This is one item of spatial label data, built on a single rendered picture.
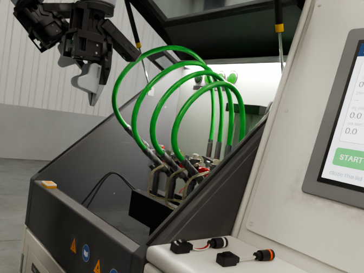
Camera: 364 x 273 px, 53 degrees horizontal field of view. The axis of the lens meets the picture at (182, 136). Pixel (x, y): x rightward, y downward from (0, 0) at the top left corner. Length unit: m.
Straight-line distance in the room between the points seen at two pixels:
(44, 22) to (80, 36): 0.21
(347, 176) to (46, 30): 0.74
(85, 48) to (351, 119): 0.54
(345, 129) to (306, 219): 0.18
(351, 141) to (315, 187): 0.11
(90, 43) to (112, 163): 0.67
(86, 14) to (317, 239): 0.63
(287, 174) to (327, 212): 0.11
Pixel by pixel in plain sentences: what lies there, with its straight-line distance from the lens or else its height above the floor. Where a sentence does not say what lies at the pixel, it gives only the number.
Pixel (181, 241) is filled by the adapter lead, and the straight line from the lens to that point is 0.67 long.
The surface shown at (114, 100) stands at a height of 1.24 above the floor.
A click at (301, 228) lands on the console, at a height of 1.04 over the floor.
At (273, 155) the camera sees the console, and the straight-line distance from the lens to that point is 0.80.
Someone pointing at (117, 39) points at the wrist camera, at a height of 1.37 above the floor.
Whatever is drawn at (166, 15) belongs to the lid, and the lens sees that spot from 1.41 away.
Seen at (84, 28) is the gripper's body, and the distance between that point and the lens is 0.81.
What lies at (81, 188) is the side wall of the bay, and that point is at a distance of 1.34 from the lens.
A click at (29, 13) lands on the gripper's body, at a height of 1.41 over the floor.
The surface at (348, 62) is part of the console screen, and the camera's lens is 0.80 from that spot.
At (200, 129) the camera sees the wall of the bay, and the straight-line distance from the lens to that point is 1.37.
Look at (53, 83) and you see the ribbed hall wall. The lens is 7.54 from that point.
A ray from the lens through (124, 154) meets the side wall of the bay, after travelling 1.39.
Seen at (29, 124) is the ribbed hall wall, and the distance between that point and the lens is 7.48.
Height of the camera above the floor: 1.22
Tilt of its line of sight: 3 degrees down
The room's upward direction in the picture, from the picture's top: 8 degrees clockwise
